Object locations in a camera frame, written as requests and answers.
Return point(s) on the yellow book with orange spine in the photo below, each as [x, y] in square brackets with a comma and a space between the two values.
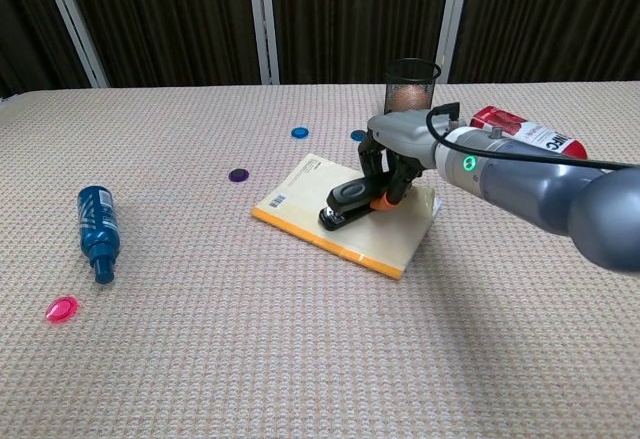
[370, 239]

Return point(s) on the purple plastic disc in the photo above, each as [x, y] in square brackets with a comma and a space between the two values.
[238, 175]

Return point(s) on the black mesh pen holder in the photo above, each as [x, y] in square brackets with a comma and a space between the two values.
[411, 86]

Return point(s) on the pink plastic disc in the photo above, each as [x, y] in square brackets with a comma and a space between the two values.
[62, 309]

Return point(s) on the dark blue plastic disc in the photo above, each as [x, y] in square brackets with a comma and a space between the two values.
[357, 135]

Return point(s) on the grey partition frame post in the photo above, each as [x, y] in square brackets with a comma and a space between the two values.
[75, 19]
[455, 19]
[264, 19]

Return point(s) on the black stapler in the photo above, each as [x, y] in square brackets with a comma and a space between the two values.
[350, 201]

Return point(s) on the red juice bottle white cap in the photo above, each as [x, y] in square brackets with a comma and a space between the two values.
[540, 136]

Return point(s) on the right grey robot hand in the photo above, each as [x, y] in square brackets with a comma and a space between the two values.
[402, 141]

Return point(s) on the light blue plastic disc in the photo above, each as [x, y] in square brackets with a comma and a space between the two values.
[299, 132]

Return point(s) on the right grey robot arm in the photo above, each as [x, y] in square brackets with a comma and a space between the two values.
[540, 189]

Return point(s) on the pinkish ball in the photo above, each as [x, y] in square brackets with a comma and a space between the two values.
[407, 96]

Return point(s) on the blue spray bottle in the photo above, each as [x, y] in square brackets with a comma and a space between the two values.
[97, 226]

